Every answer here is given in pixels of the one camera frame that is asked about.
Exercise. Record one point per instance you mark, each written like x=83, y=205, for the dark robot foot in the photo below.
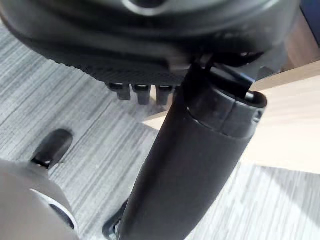
x=53, y=146

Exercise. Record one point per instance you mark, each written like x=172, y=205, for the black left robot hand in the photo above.
x=160, y=45

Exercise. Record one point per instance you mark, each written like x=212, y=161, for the dark blue object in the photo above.
x=312, y=15

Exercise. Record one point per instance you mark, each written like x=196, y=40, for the silver robot leg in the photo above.
x=30, y=200

